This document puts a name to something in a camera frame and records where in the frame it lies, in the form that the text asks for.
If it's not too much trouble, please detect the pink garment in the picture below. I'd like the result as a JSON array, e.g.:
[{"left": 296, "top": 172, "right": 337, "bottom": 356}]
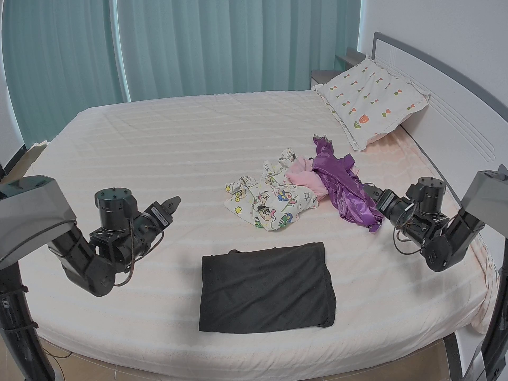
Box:
[{"left": 286, "top": 155, "right": 329, "bottom": 203}]

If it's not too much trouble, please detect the white printed pillow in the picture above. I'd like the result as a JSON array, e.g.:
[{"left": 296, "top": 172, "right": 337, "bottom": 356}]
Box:
[{"left": 311, "top": 55, "right": 431, "bottom": 152}]

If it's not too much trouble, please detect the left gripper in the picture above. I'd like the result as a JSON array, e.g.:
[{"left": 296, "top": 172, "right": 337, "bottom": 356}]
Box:
[{"left": 132, "top": 196, "right": 183, "bottom": 250}]

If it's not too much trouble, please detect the bed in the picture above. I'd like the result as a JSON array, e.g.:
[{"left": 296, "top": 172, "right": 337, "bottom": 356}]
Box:
[{"left": 16, "top": 31, "right": 508, "bottom": 381}]

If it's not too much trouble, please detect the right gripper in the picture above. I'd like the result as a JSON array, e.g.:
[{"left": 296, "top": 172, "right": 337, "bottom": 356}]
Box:
[{"left": 362, "top": 184, "right": 410, "bottom": 222}]

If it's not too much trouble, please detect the white printed garment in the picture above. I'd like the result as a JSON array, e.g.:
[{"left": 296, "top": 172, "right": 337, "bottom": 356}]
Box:
[{"left": 224, "top": 148, "right": 319, "bottom": 232}]

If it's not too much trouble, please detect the purple garment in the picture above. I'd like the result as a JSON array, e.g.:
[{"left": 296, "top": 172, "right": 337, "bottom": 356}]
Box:
[{"left": 311, "top": 134, "right": 385, "bottom": 234}]

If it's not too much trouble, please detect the black T-shirt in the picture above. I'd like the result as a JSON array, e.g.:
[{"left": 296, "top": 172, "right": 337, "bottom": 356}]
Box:
[{"left": 198, "top": 242, "right": 337, "bottom": 334}]

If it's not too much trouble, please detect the black cable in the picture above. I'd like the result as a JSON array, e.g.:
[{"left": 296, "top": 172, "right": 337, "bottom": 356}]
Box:
[{"left": 393, "top": 221, "right": 423, "bottom": 255}]

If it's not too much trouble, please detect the grey bedside table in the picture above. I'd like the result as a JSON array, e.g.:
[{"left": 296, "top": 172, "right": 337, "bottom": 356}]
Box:
[{"left": 311, "top": 47, "right": 366, "bottom": 90}]

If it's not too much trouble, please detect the blue-green curtain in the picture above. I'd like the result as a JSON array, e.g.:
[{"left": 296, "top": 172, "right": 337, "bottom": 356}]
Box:
[
  {"left": 0, "top": 0, "right": 128, "bottom": 146},
  {"left": 115, "top": 0, "right": 362, "bottom": 103}
]

